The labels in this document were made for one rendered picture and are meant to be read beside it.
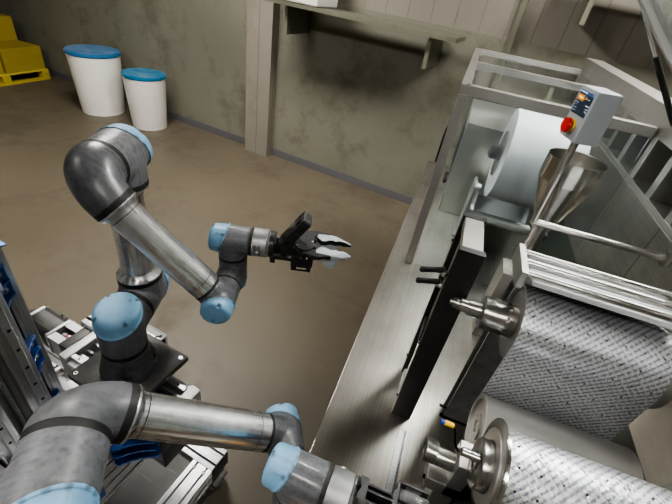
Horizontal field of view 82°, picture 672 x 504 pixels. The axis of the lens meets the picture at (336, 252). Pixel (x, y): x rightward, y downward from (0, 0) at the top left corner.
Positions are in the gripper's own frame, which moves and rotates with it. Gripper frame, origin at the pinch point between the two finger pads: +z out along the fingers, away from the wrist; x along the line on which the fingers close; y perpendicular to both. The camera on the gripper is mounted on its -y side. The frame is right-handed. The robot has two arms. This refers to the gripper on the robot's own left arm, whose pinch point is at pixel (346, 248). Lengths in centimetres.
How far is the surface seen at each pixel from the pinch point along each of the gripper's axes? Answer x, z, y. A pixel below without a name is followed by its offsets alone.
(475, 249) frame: 20.8, 21.0, -23.5
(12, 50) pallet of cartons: -444, -421, 147
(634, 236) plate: -6, 75, -13
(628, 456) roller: 49, 48, -7
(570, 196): -8, 53, -21
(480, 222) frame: 10.0, 25.2, -21.9
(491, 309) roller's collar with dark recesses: 29.0, 25.0, -16.6
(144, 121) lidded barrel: -342, -218, 162
